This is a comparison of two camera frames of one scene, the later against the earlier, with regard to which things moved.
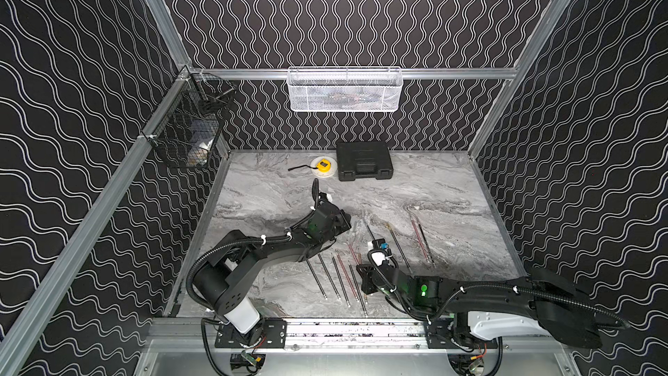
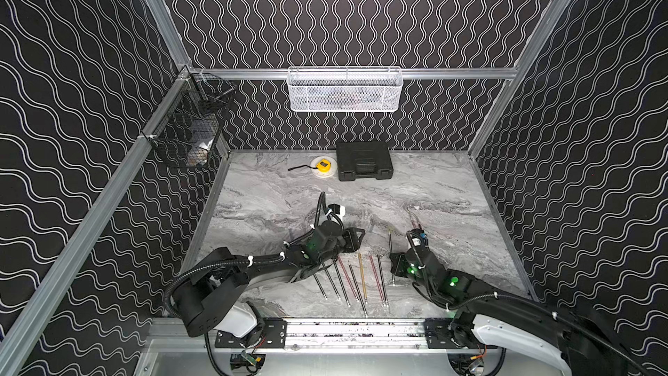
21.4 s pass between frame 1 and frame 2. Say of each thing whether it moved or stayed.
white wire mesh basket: stayed
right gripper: moved
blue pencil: moved
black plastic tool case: stayed
